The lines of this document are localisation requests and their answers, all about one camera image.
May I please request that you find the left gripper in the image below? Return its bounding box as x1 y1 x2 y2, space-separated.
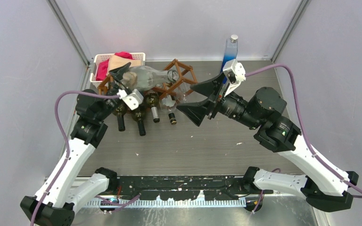
95 63 145 122

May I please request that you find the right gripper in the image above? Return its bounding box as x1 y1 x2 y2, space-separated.
176 70 261 129

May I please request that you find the brown wooden wine rack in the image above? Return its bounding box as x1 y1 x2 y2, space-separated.
97 59 198 103

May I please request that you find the dark green wine bottle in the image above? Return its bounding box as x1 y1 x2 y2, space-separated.
113 103 127 132

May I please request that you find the blue square glass bottle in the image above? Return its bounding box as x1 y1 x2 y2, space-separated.
220 34 239 72

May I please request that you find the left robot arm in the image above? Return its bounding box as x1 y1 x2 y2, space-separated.
20 63 136 226

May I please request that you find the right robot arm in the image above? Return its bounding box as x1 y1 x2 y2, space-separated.
177 72 358 212

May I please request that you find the small clear glass bottle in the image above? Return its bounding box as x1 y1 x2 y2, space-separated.
177 81 190 103

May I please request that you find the clear bottle gold black cap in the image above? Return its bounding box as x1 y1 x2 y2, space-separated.
161 95 177 125

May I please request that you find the dark wine bottle silver cap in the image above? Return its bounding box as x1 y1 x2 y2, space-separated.
144 92 160 123

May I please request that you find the dark wine bottle black neck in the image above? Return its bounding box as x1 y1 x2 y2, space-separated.
131 106 146 136

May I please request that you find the beige folded cloth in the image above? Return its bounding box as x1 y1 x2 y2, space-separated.
107 55 143 76

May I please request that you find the red cloth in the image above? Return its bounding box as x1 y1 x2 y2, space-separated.
96 51 133 81

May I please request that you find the white plastic basket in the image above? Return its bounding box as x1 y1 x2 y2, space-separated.
90 52 146 88

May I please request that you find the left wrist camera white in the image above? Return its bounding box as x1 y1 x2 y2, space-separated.
117 89 144 111

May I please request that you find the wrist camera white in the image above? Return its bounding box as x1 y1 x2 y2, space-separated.
222 59 246 97
117 89 144 111

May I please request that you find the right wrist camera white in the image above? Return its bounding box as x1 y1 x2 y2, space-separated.
222 59 246 97

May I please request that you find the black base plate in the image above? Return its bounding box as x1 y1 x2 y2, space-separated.
99 175 260 201

